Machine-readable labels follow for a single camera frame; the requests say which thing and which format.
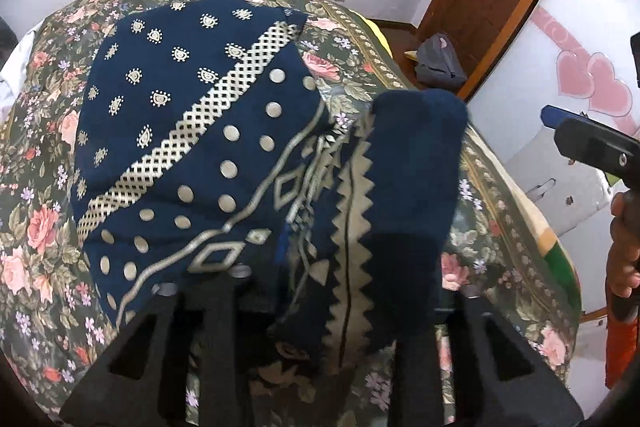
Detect navy blue patterned garment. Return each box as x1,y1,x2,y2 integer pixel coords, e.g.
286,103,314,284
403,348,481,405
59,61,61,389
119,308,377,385
70,0,468,373

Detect orange right sleeve forearm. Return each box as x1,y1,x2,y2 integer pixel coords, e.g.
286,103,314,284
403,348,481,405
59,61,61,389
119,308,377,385
605,288,639,389

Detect person's right hand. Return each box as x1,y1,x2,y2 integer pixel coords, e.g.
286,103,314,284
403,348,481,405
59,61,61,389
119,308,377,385
606,191,639,299

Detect white cabinet with pink hearts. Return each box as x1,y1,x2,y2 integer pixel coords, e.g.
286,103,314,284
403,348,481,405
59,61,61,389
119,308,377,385
470,0,639,413

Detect green floral bedspread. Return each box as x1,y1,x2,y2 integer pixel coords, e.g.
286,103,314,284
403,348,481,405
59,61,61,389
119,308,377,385
1,0,579,413

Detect grey backpack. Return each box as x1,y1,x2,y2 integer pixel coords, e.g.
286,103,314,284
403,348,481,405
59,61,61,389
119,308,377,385
414,32,468,92

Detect white folded cloth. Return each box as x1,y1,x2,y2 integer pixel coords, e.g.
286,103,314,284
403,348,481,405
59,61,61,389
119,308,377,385
0,20,43,122

